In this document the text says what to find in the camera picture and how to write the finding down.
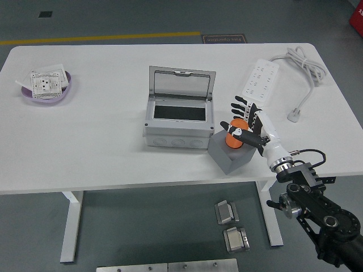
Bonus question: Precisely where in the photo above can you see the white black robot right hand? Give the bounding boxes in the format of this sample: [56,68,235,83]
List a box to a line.
[220,95,293,171]

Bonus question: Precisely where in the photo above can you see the orange cylinder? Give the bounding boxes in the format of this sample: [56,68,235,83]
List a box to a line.
[225,118,249,150]

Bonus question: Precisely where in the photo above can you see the transparent hinged box lid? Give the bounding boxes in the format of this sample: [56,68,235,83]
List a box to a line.
[149,66,217,101]

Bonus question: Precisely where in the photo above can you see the grey cube with round hole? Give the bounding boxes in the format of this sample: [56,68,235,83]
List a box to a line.
[207,130,255,175]

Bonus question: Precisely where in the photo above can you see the grey plastic junction box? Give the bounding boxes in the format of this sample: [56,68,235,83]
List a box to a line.
[142,95,216,150]

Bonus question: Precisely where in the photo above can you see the red box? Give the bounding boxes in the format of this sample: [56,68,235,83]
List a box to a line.
[348,0,363,28]

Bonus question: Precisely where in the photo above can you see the white power strip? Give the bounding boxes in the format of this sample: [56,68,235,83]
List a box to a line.
[240,58,280,108]

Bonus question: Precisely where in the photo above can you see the silver metal clamp block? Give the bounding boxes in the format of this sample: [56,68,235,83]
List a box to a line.
[223,226,251,253]
[214,199,240,226]

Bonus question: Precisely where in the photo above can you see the white table leg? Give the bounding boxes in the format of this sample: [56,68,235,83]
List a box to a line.
[256,180,284,247]
[59,190,85,264]

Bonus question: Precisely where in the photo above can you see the dark floor sign with lettering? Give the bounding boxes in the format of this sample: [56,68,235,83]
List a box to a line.
[201,33,248,45]

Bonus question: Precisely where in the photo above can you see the grey metal plate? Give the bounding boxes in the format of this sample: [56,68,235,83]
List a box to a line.
[167,258,239,272]
[96,262,168,272]

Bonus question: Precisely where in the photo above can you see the yellow floor tape line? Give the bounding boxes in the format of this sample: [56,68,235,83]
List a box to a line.
[0,31,201,46]

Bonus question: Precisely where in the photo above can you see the purple bowl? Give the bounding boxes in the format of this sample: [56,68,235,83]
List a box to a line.
[21,70,73,107]

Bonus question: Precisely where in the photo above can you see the white printed socket panel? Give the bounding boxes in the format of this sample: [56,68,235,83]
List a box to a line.
[29,70,64,100]

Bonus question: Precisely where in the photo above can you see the white power cord with plug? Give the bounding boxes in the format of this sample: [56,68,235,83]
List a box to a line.
[268,46,328,123]

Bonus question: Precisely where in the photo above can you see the plain white switch plate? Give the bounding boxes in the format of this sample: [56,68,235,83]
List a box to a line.
[15,63,70,94]

